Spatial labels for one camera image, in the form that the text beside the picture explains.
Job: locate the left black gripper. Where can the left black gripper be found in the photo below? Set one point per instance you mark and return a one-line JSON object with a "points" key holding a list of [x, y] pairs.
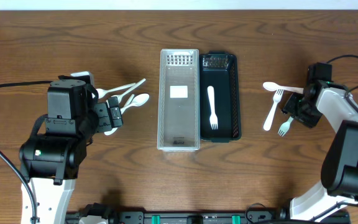
{"points": [[105, 117]]}

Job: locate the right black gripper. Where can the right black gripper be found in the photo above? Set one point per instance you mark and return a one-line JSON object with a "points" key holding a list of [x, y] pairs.
{"points": [[295, 110]]}

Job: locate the white fork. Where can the white fork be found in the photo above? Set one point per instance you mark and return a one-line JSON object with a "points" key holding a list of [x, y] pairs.
{"points": [[213, 119], [269, 119], [285, 127]]}

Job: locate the white spoon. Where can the white spoon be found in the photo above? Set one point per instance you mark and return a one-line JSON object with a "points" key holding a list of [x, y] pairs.
{"points": [[102, 92], [121, 96], [271, 86]]}

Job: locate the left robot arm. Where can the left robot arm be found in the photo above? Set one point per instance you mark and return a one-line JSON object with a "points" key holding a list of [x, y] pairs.
{"points": [[51, 157]]}

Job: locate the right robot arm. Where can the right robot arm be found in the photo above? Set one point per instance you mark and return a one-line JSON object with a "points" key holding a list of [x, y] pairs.
{"points": [[338, 184]]}

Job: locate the white spoon bowl down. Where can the white spoon bowl down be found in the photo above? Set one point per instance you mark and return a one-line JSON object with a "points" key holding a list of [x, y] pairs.
{"points": [[128, 102]]}

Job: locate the white spoon bowl right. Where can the white spoon bowl right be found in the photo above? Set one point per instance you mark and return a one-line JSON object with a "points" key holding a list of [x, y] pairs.
{"points": [[137, 101]]}

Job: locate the white label sticker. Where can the white label sticker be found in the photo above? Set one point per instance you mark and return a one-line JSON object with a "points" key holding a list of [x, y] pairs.
{"points": [[179, 91]]}

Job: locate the clear perforated plastic basket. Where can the clear perforated plastic basket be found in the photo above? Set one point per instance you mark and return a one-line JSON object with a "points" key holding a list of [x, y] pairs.
{"points": [[179, 118]]}

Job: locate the black perforated plastic basket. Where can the black perforated plastic basket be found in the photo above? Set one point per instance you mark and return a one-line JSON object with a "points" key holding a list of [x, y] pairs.
{"points": [[218, 70]]}

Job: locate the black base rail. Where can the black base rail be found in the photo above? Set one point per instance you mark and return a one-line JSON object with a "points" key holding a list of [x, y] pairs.
{"points": [[98, 213]]}

